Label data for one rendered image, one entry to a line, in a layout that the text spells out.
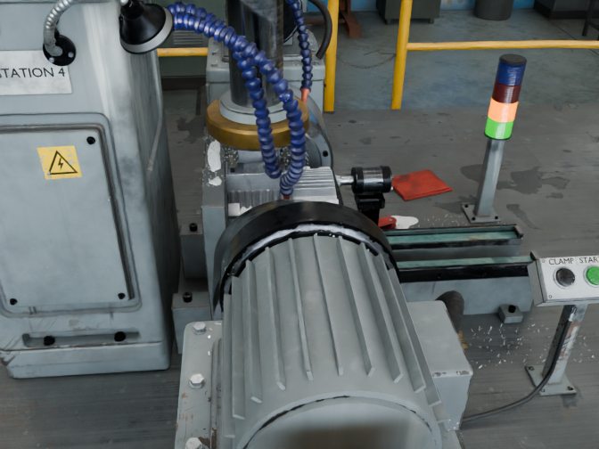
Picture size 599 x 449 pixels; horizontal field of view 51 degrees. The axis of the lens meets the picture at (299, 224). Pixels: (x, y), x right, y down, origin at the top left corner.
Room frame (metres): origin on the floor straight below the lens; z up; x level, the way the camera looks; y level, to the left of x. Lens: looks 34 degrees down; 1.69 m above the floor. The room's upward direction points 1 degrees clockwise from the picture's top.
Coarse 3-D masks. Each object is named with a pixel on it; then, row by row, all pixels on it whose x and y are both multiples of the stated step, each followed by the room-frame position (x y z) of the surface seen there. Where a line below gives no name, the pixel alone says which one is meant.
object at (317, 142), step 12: (288, 84) 1.34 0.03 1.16; (300, 96) 1.30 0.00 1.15; (312, 108) 1.28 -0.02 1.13; (312, 120) 1.19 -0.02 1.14; (312, 132) 1.18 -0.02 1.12; (324, 132) 1.21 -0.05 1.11; (312, 144) 1.18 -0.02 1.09; (324, 144) 1.18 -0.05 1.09; (312, 156) 1.18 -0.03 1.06; (324, 156) 1.18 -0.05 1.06
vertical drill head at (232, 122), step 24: (240, 0) 0.97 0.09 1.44; (264, 0) 0.97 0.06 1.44; (240, 24) 0.97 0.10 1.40; (264, 24) 0.97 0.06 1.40; (264, 48) 0.97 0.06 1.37; (240, 72) 0.97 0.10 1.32; (240, 96) 0.97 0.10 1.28; (264, 96) 0.96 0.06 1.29; (216, 120) 0.96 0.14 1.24; (240, 120) 0.95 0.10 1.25; (288, 120) 0.96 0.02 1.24; (240, 144) 0.92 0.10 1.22; (288, 144) 0.94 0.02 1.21; (288, 168) 0.97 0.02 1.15
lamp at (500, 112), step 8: (496, 104) 1.34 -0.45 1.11; (504, 104) 1.34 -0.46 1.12; (512, 104) 1.34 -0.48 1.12; (488, 112) 1.37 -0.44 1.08; (496, 112) 1.34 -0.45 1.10; (504, 112) 1.33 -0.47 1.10; (512, 112) 1.34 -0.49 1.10; (496, 120) 1.34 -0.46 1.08; (504, 120) 1.33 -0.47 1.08; (512, 120) 1.34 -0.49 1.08
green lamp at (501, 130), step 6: (492, 120) 1.35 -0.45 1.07; (486, 126) 1.37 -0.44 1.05; (492, 126) 1.35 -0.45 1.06; (498, 126) 1.34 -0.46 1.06; (504, 126) 1.33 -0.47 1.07; (510, 126) 1.34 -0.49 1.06; (486, 132) 1.36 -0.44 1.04; (492, 132) 1.34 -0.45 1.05; (498, 132) 1.34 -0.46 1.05; (504, 132) 1.34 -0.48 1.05; (510, 132) 1.35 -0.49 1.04; (498, 138) 1.33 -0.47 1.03; (504, 138) 1.34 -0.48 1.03
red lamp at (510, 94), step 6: (498, 84) 1.35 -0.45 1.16; (498, 90) 1.35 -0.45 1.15; (504, 90) 1.34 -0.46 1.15; (510, 90) 1.33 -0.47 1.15; (516, 90) 1.34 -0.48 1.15; (492, 96) 1.36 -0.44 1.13; (498, 96) 1.34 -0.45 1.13; (504, 96) 1.34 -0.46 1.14; (510, 96) 1.33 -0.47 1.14; (516, 96) 1.34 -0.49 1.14; (504, 102) 1.34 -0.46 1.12; (510, 102) 1.33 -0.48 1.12
